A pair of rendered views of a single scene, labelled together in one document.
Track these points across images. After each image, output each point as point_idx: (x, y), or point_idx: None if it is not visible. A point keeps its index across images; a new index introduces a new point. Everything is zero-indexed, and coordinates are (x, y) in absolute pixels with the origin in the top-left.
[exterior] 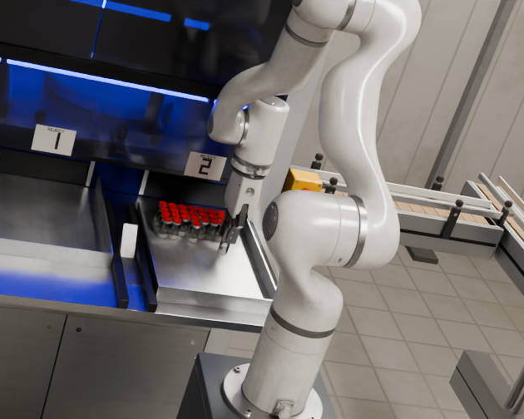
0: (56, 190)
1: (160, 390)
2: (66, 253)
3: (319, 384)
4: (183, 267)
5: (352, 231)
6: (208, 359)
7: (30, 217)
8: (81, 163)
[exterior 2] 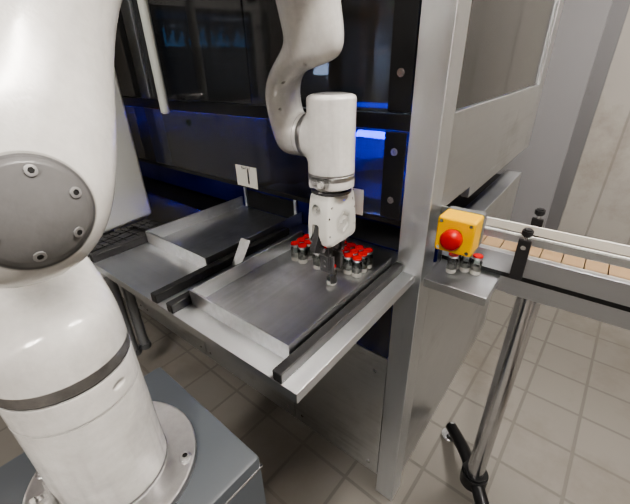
0: (268, 220)
1: (359, 402)
2: (182, 252)
3: (215, 487)
4: (270, 285)
5: None
6: (150, 379)
7: (219, 231)
8: (288, 201)
